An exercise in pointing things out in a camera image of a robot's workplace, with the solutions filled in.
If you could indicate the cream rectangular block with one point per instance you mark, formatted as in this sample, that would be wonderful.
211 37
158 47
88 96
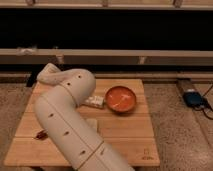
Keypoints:
93 123

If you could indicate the blue device on floor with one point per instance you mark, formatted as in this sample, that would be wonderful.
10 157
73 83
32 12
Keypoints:
193 98

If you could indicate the orange bowl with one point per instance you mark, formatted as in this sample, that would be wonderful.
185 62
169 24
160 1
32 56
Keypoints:
120 99

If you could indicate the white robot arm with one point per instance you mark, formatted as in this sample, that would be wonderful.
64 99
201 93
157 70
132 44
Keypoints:
56 112

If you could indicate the wooden table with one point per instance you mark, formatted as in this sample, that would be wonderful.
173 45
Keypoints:
131 134

